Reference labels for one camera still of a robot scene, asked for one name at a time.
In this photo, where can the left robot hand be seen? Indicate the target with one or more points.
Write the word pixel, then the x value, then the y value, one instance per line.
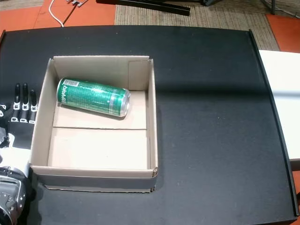
pixel 16 131

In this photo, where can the green drink can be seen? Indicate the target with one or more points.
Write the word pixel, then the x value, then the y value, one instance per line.
pixel 93 97

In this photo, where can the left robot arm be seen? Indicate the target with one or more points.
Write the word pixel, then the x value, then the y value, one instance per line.
pixel 11 197

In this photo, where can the brown cardboard paper box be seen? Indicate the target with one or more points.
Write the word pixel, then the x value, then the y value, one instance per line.
pixel 98 150

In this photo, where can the long black metal bar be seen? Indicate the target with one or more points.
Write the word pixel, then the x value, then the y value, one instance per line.
pixel 150 5

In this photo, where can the black table mat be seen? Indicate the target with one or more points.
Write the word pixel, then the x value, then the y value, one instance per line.
pixel 211 117

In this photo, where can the grey slotted bracket plate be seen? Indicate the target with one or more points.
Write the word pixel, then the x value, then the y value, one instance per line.
pixel 78 2

